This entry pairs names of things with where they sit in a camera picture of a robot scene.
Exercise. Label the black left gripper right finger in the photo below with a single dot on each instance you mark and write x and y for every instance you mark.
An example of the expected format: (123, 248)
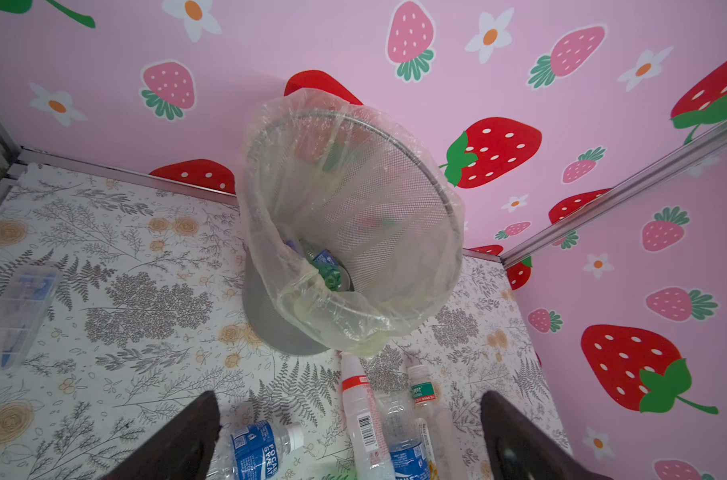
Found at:
(518, 449)

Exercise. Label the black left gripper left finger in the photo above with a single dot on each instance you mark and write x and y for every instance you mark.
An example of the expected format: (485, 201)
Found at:
(182, 449)

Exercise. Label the clear bottle green label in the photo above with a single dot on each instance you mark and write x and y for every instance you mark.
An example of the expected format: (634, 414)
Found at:
(435, 423)

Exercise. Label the green Sprite bottle side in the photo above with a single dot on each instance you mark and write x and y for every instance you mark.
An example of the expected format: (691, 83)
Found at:
(335, 277)

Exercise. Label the clear green bin liner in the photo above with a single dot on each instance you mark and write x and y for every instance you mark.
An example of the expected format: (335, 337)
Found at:
(339, 312)

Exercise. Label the Pocari Sweat bottle lying apart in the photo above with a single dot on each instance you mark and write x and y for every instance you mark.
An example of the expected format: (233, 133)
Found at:
(254, 452)

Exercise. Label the Pocari Sweat bottle in pile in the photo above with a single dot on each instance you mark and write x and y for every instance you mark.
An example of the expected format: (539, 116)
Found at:
(403, 438)

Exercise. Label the white bottle red cap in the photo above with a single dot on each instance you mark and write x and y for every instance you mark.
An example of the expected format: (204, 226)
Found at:
(371, 454)

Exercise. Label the clear plastic pill box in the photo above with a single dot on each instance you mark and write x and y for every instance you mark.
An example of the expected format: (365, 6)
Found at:
(23, 306)

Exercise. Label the aluminium frame post right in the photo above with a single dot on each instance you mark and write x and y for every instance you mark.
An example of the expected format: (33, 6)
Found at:
(707, 145)

